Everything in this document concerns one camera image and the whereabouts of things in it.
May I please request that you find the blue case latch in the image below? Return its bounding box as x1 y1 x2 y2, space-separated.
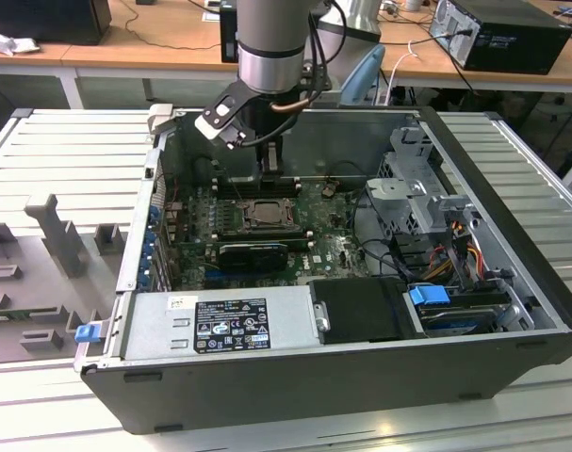
75 324 101 345

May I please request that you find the hard disk in blue carrier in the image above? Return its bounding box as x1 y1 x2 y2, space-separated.
406 282 503 338

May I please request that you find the green motherboard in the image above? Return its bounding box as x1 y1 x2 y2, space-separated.
165 181 377 291

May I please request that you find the grey metal drive cage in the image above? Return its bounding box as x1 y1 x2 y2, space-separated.
365 124 484 246

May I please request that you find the small black computer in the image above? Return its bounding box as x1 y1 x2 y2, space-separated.
219 5 242 65

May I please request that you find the black RAM slot bank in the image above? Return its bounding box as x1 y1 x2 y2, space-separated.
213 228 313 251
217 174 302 199

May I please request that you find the black graphics card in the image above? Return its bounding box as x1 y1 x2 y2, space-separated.
218 242 289 273

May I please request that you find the black desktop computer tower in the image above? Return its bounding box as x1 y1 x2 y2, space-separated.
429 0 572 76

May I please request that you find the black open PC case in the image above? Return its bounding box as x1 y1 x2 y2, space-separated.
73 104 572 437

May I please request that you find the pale blue teach pendant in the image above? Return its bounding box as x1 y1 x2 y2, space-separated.
339 42 388 107

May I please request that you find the white cable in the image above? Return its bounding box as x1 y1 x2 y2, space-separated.
385 40 419 107

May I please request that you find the crumpled white paper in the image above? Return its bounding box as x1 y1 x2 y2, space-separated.
0 25 42 57

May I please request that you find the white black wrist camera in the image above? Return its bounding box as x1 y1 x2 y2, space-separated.
193 80 249 152

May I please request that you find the wooden desk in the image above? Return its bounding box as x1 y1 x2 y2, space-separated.
0 0 572 110

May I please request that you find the black plastic shroud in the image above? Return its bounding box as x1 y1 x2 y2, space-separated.
308 277 428 345

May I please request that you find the silver square CPU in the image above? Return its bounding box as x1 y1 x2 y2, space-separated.
254 202 287 223

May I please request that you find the grey power supply unit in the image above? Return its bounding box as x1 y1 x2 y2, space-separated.
120 284 322 362

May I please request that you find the CPU socket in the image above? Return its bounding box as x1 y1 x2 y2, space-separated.
240 197 300 231

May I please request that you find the yellow red wire bundle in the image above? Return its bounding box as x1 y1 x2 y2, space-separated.
426 220 485 283

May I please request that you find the large black box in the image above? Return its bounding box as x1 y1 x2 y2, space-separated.
0 0 113 47

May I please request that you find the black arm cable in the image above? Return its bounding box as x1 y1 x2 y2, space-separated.
237 0 349 148

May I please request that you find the grey parts rack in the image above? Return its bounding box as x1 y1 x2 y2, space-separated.
0 192 131 366

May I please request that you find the metal socket cover frame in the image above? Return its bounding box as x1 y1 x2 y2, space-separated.
241 197 300 231

